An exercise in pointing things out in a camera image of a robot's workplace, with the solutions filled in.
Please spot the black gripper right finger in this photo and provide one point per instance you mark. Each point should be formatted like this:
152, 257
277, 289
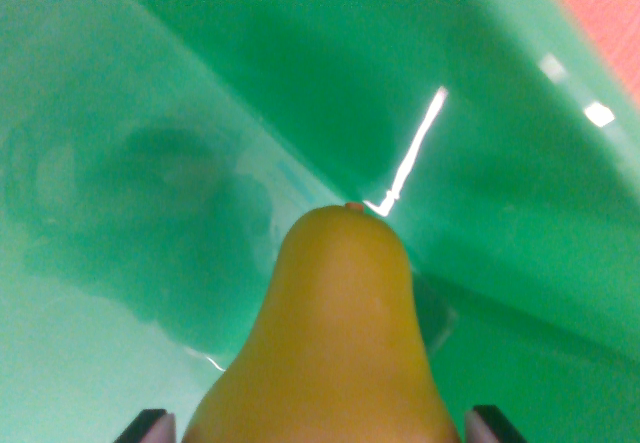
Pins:
492, 427

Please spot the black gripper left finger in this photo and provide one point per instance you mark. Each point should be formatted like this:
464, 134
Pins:
150, 428

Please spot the yellow-green toy pear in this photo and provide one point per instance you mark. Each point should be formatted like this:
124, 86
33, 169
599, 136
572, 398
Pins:
330, 343

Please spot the green plastic bin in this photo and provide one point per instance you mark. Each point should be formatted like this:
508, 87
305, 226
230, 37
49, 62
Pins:
150, 163

